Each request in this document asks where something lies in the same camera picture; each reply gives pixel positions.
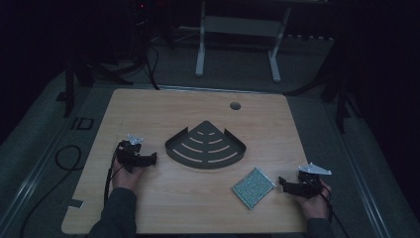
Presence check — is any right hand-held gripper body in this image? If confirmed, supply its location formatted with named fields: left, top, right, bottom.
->
left=286, top=162, right=333, bottom=200

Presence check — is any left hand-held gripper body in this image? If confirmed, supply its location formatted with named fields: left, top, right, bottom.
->
left=116, top=133, right=149, bottom=174

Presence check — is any person's right hand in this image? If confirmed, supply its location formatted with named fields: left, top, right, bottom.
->
left=293, top=180, right=333, bottom=220

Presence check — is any person's left hand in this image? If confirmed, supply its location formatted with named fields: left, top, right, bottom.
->
left=112, top=160, right=145, bottom=193

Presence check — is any small perforated square tile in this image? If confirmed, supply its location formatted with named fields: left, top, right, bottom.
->
left=231, top=167, right=277, bottom=210

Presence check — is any dark corner shelf tray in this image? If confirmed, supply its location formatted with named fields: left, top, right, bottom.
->
left=164, top=120, right=248, bottom=171

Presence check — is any black tripod stand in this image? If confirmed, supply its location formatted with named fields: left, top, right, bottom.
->
left=283, top=49, right=365, bottom=135
left=62, top=49, right=133, bottom=119

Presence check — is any white metal stand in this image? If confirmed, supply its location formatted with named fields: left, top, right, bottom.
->
left=194, top=0, right=292, bottom=83

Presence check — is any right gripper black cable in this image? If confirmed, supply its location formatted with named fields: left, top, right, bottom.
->
left=310, top=178, right=351, bottom=238

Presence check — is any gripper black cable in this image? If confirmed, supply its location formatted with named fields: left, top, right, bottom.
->
left=310, top=178, right=351, bottom=238
left=103, top=148, right=125, bottom=207

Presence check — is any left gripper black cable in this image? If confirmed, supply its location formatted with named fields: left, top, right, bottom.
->
left=103, top=148, right=125, bottom=207

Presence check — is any black cable by stand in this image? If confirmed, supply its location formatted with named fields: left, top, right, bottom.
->
left=144, top=43, right=161, bottom=91

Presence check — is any black floor cable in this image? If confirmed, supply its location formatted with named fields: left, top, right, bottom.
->
left=19, top=144, right=83, bottom=238

